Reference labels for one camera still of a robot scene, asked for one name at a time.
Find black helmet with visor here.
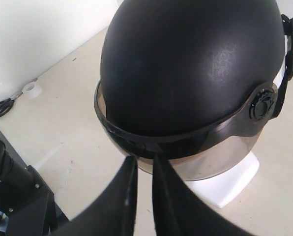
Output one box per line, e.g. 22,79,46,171
94,0,293,181

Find white mannequin head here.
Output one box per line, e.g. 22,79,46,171
168,31,290,207

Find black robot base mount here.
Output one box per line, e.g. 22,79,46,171
0,189,69,236

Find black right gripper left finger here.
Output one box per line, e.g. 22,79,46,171
52,156,137,236

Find white tape roll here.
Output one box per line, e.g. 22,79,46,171
22,82,42,99

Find black handled scissors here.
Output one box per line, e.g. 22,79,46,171
0,78,38,118

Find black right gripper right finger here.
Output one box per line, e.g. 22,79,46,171
152,156,247,236

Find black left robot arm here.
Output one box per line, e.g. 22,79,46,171
0,140,43,199

